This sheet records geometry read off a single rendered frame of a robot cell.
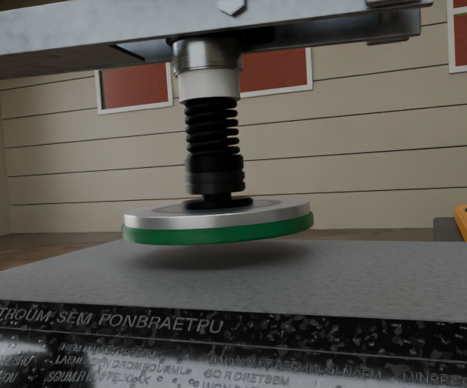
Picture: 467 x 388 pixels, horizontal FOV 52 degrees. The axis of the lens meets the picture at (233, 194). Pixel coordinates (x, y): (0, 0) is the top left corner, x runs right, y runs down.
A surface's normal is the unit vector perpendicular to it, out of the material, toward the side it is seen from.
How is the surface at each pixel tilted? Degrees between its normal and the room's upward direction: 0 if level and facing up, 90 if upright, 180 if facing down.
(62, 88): 90
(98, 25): 90
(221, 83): 90
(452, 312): 0
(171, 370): 45
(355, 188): 90
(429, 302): 0
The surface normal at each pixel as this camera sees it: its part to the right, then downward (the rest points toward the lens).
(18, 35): -0.27, 0.07
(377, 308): -0.07, -1.00
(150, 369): -0.29, -0.65
